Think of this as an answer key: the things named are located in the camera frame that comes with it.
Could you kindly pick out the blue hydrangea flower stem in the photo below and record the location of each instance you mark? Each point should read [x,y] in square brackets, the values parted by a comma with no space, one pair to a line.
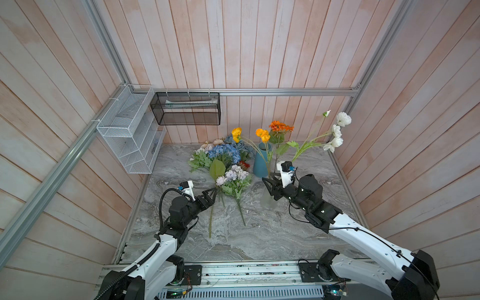
[228,156]

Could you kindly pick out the pink purple mixed bouquet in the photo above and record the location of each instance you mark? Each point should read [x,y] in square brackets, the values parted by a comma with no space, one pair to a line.
[233,183]

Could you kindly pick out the white ranunculus flower stem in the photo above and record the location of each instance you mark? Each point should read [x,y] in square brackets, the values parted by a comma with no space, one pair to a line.
[328,141]

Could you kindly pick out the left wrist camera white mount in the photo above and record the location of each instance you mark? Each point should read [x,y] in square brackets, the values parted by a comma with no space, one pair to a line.
[187,188]

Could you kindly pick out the clear glass vase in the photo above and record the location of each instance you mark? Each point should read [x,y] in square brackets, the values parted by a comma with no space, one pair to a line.
[267,201]

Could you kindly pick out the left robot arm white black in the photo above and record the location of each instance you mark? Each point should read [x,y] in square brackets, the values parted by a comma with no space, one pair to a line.
[158,266]

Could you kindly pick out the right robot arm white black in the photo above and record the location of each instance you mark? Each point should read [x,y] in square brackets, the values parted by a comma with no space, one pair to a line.
[396,271]

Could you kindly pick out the teal ceramic vase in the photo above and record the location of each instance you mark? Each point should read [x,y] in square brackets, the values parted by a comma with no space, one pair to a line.
[261,168]

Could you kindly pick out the cream rose greenery bunch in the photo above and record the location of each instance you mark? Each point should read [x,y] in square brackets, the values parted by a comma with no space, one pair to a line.
[205,154]

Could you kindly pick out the dusty blue flower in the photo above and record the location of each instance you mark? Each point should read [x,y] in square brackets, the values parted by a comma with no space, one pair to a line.
[245,150]

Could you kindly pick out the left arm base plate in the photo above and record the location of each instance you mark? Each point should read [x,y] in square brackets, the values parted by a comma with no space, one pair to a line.
[190,276]

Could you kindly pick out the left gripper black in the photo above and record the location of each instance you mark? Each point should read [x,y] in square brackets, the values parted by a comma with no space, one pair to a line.
[210,201]

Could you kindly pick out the orange gerbera flower stem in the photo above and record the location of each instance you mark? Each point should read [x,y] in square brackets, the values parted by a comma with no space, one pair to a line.
[278,133]

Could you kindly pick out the red small flower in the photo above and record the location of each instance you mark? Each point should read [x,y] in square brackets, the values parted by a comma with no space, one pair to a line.
[244,165]

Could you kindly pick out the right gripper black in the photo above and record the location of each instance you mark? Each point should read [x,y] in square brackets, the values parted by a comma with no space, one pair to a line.
[275,188]

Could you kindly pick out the aluminium front rail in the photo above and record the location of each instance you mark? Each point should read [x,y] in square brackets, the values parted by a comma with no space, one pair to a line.
[254,274]

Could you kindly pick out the white wire mesh shelf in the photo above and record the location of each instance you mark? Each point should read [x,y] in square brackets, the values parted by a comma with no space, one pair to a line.
[130,129]

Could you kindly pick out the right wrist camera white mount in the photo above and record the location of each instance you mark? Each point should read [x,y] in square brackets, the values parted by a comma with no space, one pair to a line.
[287,172]

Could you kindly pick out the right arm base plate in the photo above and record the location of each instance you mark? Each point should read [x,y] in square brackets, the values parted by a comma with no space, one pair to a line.
[314,272]

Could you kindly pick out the black mesh wall basket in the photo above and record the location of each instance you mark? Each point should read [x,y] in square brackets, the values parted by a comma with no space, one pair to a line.
[186,108]

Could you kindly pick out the yellow poppy flower stem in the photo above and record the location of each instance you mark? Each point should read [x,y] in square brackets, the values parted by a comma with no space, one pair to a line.
[261,134]

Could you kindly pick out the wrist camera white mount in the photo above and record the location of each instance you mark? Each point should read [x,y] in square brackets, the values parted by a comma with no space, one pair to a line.
[187,188]
[287,172]

